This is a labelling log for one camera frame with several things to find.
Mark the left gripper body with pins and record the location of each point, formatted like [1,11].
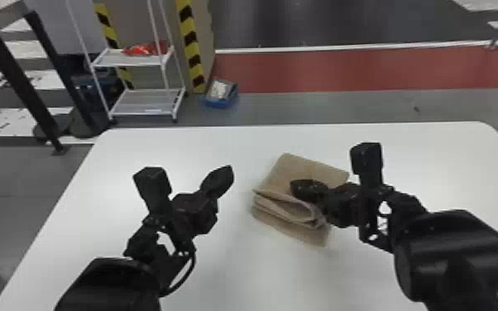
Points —
[194,212]

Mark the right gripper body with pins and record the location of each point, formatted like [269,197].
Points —
[343,206]

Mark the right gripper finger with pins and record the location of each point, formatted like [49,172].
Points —
[310,190]

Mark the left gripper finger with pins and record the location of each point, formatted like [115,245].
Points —
[219,180]

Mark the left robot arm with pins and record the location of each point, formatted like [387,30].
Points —
[110,286]

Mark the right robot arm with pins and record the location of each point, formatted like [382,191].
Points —
[457,256]

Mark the beige towel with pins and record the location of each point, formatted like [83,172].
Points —
[290,217]

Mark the blue basket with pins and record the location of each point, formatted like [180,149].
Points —
[220,93]

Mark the red snack packet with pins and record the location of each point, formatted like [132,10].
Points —
[142,49]

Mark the black legged side table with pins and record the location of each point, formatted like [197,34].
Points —
[12,69]

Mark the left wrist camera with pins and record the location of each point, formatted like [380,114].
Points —
[153,186]

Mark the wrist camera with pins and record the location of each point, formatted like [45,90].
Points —
[366,163]
[153,186]

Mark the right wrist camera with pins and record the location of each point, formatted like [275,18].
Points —
[366,163]

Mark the yellow black striped post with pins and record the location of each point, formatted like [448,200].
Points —
[190,43]
[111,37]

